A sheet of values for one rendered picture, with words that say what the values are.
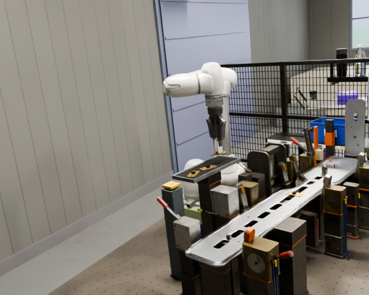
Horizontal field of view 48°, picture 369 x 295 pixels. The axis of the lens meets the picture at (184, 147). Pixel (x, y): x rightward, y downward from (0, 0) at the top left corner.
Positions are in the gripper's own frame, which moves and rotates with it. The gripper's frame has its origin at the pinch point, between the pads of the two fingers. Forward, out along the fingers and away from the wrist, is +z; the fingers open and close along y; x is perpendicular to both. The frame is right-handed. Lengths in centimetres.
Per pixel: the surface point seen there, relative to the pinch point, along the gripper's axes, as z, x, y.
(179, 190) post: 11.1, -33.9, 11.3
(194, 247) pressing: 24, -47, 37
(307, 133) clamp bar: 5, 60, 9
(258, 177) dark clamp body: 16.0, 10.1, 16.7
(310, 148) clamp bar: 14, 60, 10
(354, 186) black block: 25, 47, 46
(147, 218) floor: 123, 65, -200
